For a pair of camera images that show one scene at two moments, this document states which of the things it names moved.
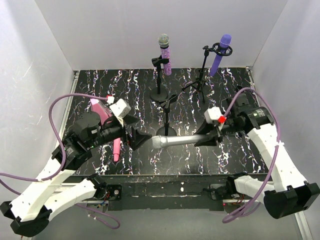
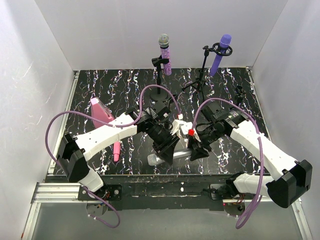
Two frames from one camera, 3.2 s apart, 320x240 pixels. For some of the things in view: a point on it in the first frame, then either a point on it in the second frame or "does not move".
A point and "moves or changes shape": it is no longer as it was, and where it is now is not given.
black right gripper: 217,133 does not move
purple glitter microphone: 163,41 does not move
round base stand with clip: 160,93 does not move
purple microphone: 225,42 does not move
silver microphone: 160,141 moves or changes shape
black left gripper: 128,137 → 166,143
